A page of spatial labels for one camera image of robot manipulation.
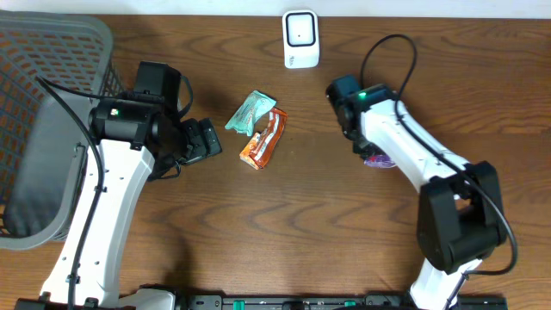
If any purple snack packet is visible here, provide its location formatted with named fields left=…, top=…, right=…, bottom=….
left=364, top=154, right=396, bottom=169

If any orange tissue pack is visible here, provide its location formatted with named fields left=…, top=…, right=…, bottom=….
left=239, top=133, right=260, bottom=170

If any red chocolate bar wrapper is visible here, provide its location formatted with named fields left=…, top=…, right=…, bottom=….
left=247, top=108, right=288, bottom=170

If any green wet wipes pack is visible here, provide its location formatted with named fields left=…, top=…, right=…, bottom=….
left=225, top=90, right=276, bottom=137

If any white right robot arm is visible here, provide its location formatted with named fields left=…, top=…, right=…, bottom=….
left=325, top=75, right=507, bottom=309

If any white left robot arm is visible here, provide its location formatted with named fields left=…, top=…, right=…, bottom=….
left=15, top=61, right=222, bottom=310

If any white barcode scanner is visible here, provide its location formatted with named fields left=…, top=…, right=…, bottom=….
left=282, top=9, right=320, bottom=69

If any grey plastic basket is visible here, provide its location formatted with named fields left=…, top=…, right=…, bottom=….
left=1, top=11, right=123, bottom=251

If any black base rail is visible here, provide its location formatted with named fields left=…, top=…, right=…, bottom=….
left=13, top=285, right=508, bottom=310

